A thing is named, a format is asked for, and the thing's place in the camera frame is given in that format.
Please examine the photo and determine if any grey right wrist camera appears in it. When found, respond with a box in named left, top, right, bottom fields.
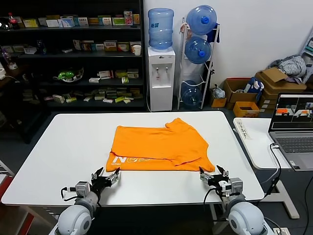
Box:
left=226, top=177, right=244, bottom=196

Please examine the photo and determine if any white water dispenser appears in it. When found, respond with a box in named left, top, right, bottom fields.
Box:
left=147, top=46, right=177, bottom=112

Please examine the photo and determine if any white wire bottle rack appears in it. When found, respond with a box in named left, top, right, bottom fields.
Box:
left=177, top=17, right=221, bottom=110

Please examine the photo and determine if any dark blue bottle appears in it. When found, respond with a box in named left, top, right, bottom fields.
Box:
left=36, top=40, right=47, bottom=55

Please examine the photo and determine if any black shelf unit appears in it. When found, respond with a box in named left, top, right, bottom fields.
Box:
left=0, top=0, right=147, bottom=113

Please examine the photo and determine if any blue water jug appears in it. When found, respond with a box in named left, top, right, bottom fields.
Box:
left=184, top=36, right=212, bottom=65
left=181, top=80, right=204, bottom=110
left=186, top=4, right=218, bottom=36

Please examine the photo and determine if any blue white bag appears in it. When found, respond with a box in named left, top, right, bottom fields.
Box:
left=244, top=76, right=265, bottom=95

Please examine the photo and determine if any white blue medicine box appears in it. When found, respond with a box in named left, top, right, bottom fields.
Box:
left=59, top=17, right=75, bottom=28

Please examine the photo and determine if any grey open laptop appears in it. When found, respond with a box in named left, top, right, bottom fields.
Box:
left=268, top=92, right=313, bottom=171

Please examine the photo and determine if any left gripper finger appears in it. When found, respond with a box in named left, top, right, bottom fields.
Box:
left=90, top=166, right=104, bottom=182
left=108, top=167, right=121, bottom=186

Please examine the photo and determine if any yellow white wide box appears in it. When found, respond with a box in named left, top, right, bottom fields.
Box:
left=103, top=41, right=118, bottom=52

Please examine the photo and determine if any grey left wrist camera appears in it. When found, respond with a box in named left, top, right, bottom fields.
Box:
left=67, top=181, right=90, bottom=197

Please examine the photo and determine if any green white bowl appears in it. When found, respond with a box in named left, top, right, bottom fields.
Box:
left=52, top=66, right=85, bottom=84

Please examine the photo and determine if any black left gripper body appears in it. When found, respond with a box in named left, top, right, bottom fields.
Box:
left=89, top=176, right=114, bottom=194

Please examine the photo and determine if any cola bottle red cap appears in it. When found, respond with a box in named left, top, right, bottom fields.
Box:
left=7, top=12, right=21, bottom=30

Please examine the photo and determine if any white side table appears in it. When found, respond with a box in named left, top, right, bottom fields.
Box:
left=232, top=117, right=301, bottom=219

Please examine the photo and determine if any dark blue hanging cloth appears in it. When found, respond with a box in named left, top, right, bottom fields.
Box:
left=207, top=23, right=221, bottom=44

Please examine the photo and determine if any open brown cardboard box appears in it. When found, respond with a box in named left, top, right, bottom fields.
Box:
left=223, top=78, right=259, bottom=110

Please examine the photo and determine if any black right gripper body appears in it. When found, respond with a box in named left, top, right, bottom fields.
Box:
left=208, top=173, right=231, bottom=196

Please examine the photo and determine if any black laptop cable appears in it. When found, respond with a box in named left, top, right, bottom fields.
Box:
left=266, top=142, right=282, bottom=196

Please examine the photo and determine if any handwritten paper label strip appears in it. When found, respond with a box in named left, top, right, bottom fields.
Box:
left=236, top=118, right=253, bottom=141

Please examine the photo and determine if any white green medicine box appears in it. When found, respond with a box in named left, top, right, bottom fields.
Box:
left=74, top=17, right=89, bottom=27

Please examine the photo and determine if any large brown cardboard box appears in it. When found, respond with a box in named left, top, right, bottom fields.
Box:
left=254, top=67, right=308, bottom=109

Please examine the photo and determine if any shiny metal dome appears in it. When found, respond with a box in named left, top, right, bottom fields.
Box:
left=0, top=17, right=12, bottom=30

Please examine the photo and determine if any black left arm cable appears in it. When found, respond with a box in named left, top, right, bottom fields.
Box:
left=60, top=187, right=77, bottom=202

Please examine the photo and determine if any small yellow cardboard box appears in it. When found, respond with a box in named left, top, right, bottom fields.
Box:
left=210, top=97, right=227, bottom=108

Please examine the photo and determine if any thin black hanging cable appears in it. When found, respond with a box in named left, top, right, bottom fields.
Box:
left=302, top=175, right=313, bottom=235

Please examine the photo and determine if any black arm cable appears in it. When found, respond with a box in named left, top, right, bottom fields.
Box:
left=60, top=187, right=77, bottom=202
left=203, top=186, right=222, bottom=212

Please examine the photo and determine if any tall pink colourful box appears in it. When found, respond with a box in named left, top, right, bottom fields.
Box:
left=123, top=10, right=134, bottom=26

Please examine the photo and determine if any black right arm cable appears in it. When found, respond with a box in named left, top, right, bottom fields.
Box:
left=203, top=186, right=222, bottom=212

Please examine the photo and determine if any red white medicine box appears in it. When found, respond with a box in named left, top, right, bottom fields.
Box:
left=98, top=70, right=114, bottom=80

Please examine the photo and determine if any orange t-shirt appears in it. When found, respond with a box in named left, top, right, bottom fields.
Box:
left=105, top=117, right=216, bottom=172

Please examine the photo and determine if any clear pink bottle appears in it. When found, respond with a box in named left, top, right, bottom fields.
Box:
left=1, top=46, right=18, bottom=70

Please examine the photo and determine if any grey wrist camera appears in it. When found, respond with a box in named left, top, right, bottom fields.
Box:
left=67, top=181, right=90, bottom=197
left=226, top=177, right=244, bottom=196

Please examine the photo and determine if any upright blue water bottle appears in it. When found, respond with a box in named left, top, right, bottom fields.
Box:
left=147, top=8, right=175, bottom=51

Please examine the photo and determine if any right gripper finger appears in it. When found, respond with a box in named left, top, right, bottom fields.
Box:
left=199, top=166, right=213, bottom=183
left=216, top=164, right=230, bottom=181

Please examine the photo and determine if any open orange yellow box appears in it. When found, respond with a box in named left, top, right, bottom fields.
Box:
left=232, top=101, right=261, bottom=118

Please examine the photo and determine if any white plastic bag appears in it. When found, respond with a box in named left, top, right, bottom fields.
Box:
left=211, top=84, right=226, bottom=100

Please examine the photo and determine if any grey striped clothes pile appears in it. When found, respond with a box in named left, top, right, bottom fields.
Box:
left=268, top=55, right=307, bottom=83

